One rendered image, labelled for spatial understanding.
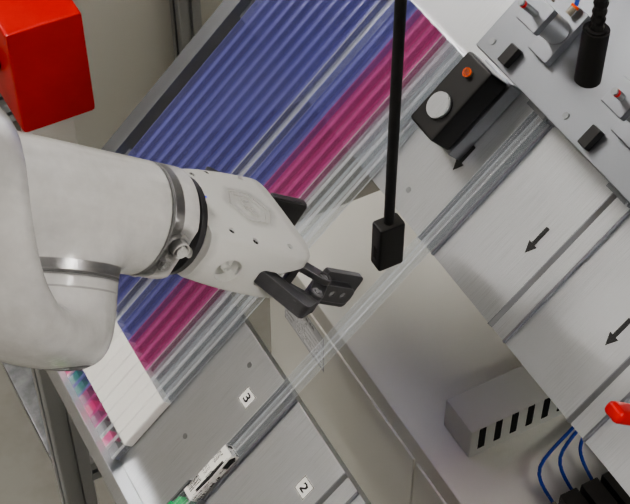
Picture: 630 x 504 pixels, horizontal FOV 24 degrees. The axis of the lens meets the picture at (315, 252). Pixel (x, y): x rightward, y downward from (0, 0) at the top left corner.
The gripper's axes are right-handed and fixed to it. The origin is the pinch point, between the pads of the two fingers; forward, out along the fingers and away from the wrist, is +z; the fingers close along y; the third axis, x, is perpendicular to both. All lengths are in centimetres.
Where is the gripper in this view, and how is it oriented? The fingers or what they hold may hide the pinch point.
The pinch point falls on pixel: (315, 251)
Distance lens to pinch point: 117.6
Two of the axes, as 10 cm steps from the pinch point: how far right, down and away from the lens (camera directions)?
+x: -5.3, 7.5, 3.9
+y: -4.8, -6.4, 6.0
